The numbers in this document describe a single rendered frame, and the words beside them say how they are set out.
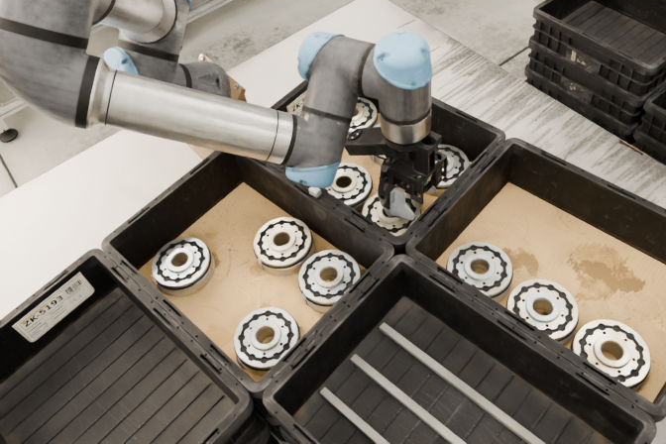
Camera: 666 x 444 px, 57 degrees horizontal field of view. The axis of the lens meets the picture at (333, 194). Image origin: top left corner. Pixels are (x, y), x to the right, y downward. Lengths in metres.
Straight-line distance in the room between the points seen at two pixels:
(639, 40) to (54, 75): 1.67
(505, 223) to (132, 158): 0.89
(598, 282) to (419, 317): 0.28
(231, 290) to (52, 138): 1.93
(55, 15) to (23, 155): 2.10
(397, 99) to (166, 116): 0.31
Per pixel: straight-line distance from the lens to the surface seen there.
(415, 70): 0.81
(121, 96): 0.83
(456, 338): 0.97
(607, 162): 1.39
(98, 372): 1.08
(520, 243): 1.07
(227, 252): 1.10
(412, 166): 0.95
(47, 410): 1.09
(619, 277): 1.06
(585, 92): 1.97
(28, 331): 1.10
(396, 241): 0.94
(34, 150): 2.88
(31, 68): 0.82
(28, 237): 1.50
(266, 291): 1.04
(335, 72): 0.86
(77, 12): 0.82
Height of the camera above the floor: 1.70
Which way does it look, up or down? 50 degrees down
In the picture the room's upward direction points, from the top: 12 degrees counter-clockwise
